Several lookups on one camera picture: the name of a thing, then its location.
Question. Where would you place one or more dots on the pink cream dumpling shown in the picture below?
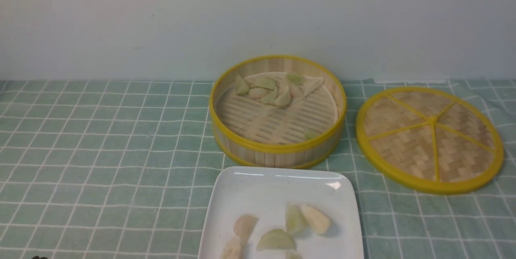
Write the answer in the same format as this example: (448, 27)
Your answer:
(244, 226)

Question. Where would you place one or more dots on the white square plate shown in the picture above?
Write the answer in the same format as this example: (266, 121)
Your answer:
(265, 193)

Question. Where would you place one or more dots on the green dumpling on plate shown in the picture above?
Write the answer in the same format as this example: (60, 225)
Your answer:
(295, 221)

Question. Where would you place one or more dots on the green dumpling plate front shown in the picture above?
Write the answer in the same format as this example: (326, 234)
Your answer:
(276, 239)

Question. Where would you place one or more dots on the cream dumpling plate edge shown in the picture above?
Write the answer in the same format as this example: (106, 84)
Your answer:
(233, 249)

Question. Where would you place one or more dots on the bamboo steamer basket yellow rim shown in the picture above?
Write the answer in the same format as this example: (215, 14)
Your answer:
(300, 155)

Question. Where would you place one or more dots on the green dumpling cluster middle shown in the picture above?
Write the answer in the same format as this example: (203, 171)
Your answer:
(270, 97)

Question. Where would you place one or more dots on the white dumpling in cluster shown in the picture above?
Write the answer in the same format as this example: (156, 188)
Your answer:
(257, 93)

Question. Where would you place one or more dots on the pale dumpling cluster right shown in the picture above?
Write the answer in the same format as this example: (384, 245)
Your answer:
(284, 97)

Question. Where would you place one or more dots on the pale green dumpling top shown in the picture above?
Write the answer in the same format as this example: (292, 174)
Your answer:
(263, 82)

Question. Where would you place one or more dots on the pinkish dumpling in steamer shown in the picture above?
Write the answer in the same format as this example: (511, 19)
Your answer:
(295, 91)

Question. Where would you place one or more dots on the white mesh steamer liner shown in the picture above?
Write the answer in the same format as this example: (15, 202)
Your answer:
(272, 125)

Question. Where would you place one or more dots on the woven bamboo steamer lid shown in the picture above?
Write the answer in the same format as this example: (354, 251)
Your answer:
(429, 140)

